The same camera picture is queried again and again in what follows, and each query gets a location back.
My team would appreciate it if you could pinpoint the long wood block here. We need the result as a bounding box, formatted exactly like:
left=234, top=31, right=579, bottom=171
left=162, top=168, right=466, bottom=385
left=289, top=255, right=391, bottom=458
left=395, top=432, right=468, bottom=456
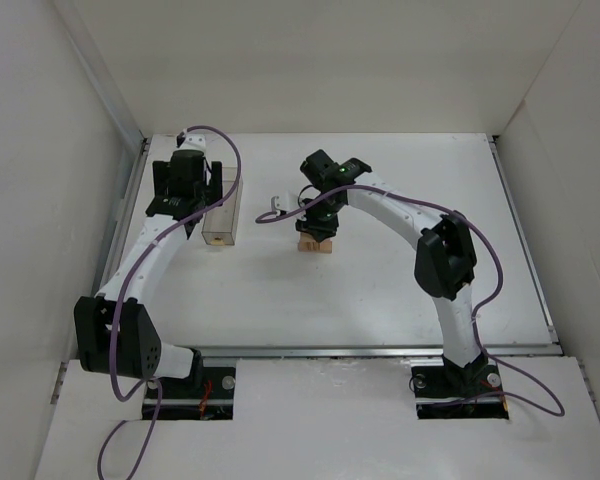
left=297, top=233, right=333, bottom=254

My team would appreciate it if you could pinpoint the clear plastic bin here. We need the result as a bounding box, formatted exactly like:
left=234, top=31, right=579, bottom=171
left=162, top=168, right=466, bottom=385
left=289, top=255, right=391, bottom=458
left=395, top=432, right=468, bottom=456
left=201, top=179, right=243, bottom=246

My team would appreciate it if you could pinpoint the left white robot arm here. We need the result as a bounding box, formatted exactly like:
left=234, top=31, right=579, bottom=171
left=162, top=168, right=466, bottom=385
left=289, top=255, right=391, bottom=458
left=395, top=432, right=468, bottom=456
left=74, top=146, right=223, bottom=388

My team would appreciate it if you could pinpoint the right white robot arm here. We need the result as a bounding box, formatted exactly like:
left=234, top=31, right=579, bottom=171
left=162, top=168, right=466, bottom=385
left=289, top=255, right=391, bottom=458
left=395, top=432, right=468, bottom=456
left=295, top=150, right=488, bottom=398

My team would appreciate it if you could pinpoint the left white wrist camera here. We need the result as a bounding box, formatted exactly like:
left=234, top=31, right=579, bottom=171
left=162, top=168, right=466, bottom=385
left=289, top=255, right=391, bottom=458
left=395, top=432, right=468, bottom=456
left=176, top=131, right=207, bottom=154

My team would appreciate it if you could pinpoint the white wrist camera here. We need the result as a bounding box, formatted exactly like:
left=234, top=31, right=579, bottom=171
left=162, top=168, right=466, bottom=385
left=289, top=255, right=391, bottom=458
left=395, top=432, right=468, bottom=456
left=176, top=131, right=207, bottom=154
left=270, top=196, right=285, bottom=212

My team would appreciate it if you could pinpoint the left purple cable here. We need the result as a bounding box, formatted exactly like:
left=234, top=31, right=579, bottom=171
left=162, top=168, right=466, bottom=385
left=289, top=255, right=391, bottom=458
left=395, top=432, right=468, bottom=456
left=97, top=124, right=245, bottom=476

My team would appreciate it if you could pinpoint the purple cable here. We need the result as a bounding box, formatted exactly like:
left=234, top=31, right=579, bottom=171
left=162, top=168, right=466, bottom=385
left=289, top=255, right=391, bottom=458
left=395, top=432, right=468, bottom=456
left=97, top=124, right=245, bottom=476
left=255, top=184, right=566, bottom=419

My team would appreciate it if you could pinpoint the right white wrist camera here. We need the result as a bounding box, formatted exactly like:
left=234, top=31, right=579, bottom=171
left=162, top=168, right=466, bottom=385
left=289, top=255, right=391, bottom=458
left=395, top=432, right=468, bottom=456
left=270, top=196, right=285, bottom=212

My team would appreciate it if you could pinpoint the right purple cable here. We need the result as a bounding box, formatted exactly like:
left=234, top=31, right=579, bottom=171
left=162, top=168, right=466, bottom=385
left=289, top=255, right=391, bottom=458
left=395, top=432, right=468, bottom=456
left=255, top=184, right=566, bottom=419

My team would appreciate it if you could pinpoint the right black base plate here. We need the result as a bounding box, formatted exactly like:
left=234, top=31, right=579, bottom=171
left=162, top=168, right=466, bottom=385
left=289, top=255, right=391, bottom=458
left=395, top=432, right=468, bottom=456
left=409, top=364, right=509, bottom=420

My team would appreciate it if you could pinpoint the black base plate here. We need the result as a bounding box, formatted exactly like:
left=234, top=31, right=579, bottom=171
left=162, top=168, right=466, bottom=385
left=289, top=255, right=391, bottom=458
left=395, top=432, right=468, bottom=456
left=141, top=366, right=236, bottom=421
left=409, top=364, right=509, bottom=420

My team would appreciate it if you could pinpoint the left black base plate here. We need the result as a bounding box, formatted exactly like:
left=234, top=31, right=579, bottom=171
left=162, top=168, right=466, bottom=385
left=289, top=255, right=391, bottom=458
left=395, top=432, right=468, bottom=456
left=141, top=366, right=236, bottom=421

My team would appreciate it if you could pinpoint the metal rail front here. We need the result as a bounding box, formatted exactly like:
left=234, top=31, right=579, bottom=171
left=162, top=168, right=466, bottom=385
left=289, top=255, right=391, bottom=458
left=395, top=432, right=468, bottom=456
left=198, top=343, right=564, bottom=359

